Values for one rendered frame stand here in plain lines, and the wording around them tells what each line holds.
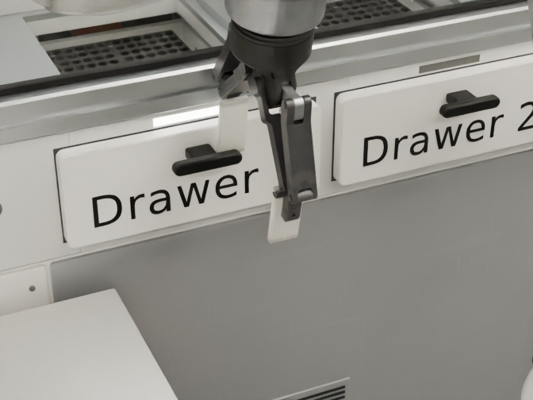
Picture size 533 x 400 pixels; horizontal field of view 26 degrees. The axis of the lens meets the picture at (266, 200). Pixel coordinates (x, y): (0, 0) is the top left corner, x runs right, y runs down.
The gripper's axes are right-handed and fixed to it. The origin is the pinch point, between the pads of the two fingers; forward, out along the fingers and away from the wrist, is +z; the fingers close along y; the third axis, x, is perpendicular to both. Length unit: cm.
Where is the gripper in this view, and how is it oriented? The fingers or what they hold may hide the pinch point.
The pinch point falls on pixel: (255, 185)
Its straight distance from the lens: 115.6
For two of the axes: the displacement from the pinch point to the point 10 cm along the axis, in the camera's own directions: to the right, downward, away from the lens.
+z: -0.8, 7.4, 6.7
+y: -3.9, -6.4, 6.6
